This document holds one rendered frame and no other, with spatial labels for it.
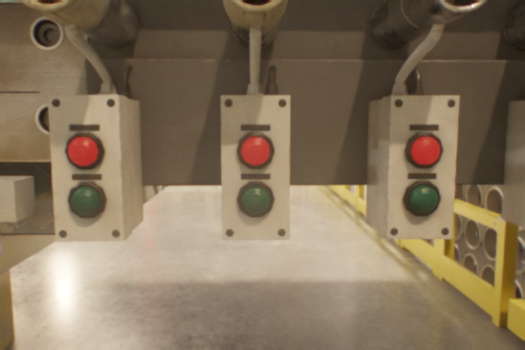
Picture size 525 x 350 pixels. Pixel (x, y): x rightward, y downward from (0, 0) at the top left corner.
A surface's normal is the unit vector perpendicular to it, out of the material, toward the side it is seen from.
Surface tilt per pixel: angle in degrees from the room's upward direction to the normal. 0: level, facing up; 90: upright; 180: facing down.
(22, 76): 90
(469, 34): 90
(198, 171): 90
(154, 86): 90
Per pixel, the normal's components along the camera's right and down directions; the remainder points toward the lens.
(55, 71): 0.03, 0.11
